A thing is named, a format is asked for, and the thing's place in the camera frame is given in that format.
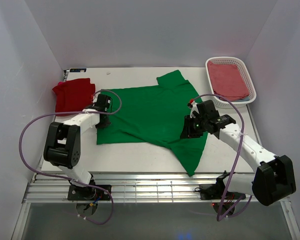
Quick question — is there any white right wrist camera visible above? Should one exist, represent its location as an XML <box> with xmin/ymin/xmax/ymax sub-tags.
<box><xmin>187</xmin><ymin>99</ymin><xmax>199</xmax><ymax>118</ymax></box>

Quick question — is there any folded red t shirt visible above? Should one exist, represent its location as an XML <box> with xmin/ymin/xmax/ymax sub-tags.
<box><xmin>52</xmin><ymin>78</ymin><xmax>96</xmax><ymax>113</ymax></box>

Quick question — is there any pink t shirt in basket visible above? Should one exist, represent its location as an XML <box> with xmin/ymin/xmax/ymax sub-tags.
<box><xmin>207</xmin><ymin>61</ymin><xmax>249</xmax><ymax>101</ymax></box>

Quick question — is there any green t shirt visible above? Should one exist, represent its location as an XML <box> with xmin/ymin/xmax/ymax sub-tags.
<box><xmin>96</xmin><ymin>70</ymin><xmax>208</xmax><ymax>176</ymax></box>

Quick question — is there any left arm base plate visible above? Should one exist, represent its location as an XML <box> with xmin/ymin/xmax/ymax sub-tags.
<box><xmin>67</xmin><ymin>185</ymin><xmax>110</xmax><ymax>202</ymax></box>

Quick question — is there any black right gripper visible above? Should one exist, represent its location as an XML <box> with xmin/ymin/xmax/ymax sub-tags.
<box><xmin>179</xmin><ymin>115</ymin><xmax>208</xmax><ymax>139</ymax></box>

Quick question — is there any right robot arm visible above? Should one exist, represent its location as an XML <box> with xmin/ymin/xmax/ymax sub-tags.
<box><xmin>180</xmin><ymin>100</ymin><xmax>297</xmax><ymax>206</ymax></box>

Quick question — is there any white perforated plastic basket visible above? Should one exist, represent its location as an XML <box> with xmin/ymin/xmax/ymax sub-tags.
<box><xmin>205</xmin><ymin>56</ymin><xmax>257</xmax><ymax>109</ymax></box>

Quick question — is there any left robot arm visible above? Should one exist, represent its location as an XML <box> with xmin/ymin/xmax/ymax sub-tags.
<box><xmin>43</xmin><ymin>94</ymin><xmax>112</xmax><ymax>200</ymax></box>

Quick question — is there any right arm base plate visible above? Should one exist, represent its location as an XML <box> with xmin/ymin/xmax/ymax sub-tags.
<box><xmin>194</xmin><ymin>183</ymin><xmax>246</xmax><ymax>202</ymax></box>

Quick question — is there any aluminium rail frame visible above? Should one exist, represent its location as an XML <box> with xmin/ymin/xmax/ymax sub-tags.
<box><xmin>12</xmin><ymin>173</ymin><xmax>300</xmax><ymax>240</ymax></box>

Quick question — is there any light blue t shirt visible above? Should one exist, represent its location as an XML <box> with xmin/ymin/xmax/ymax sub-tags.
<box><xmin>237</xmin><ymin>96</ymin><xmax>250</xmax><ymax>102</ymax></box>

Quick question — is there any blue label sticker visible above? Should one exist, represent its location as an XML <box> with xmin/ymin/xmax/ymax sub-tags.
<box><xmin>69</xmin><ymin>68</ymin><xmax>87</xmax><ymax>73</ymax></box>

